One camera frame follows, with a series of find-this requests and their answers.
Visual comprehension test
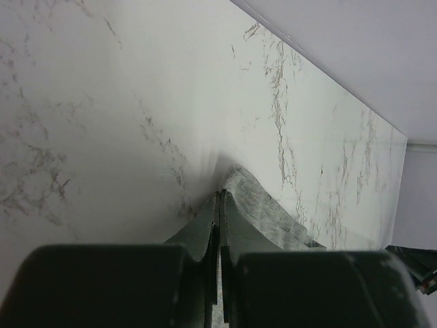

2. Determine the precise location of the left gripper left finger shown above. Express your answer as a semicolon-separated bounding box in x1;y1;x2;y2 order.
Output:
6;194;220;327

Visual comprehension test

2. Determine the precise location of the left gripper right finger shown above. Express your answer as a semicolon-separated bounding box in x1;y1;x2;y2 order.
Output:
219;191;423;327

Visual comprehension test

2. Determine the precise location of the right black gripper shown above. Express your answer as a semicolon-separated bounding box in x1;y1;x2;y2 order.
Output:
385;245;436;295

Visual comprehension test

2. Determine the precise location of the grey t shirt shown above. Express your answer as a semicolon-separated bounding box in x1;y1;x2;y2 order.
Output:
219;165;326;252

